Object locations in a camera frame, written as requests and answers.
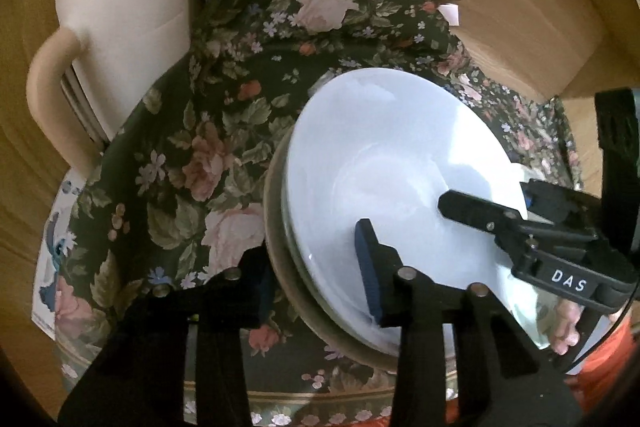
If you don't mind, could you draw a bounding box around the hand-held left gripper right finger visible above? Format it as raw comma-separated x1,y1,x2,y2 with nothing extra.
354,218,586,427

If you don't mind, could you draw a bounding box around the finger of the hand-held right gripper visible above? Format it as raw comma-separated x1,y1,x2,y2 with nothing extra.
437,189,531,253
520,179,601,234

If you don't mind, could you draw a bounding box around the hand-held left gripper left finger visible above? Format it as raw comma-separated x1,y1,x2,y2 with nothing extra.
57,247,276,427

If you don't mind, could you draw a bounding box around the white plate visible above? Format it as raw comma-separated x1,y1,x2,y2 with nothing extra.
282,68,556,355

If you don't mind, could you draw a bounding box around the person's right hand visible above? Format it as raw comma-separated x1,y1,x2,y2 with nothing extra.
547,297,583,355

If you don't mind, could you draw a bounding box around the person's orange clothing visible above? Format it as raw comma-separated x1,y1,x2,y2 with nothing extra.
565,317,640,408

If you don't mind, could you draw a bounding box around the dark floral tablecloth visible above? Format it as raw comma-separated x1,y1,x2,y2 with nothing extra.
50,0,586,427

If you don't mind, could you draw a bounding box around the blue cartoon printed paper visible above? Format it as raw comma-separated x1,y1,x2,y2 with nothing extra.
30,177,81,343

